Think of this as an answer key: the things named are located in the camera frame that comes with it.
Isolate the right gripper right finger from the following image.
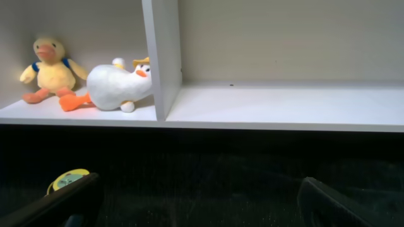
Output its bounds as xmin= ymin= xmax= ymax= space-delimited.
xmin=296 ymin=177 xmax=376 ymax=227

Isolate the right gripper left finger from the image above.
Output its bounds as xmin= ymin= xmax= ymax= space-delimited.
xmin=0 ymin=172 xmax=105 ymax=227

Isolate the yellow and green round toy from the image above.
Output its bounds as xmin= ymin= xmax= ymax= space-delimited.
xmin=46 ymin=168 xmax=91 ymax=195

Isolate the white plush goose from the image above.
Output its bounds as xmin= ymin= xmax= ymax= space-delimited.
xmin=59 ymin=57 xmax=153 ymax=114

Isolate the white shelf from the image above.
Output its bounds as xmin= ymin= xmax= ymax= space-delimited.
xmin=0 ymin=0 xmax=404 ymax=133

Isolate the yellow plush duck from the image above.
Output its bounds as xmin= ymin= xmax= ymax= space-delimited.
xmin=19 ymin=37 xmax=89 ymax=105

